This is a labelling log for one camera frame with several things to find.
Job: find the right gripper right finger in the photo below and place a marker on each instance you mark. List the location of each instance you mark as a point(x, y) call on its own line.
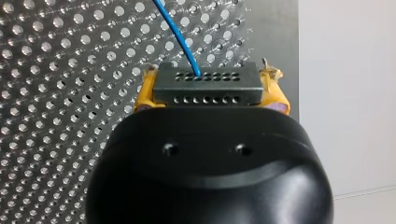
point(274, 93)

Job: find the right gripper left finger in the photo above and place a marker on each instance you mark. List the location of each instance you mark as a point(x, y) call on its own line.
point(146, 93)

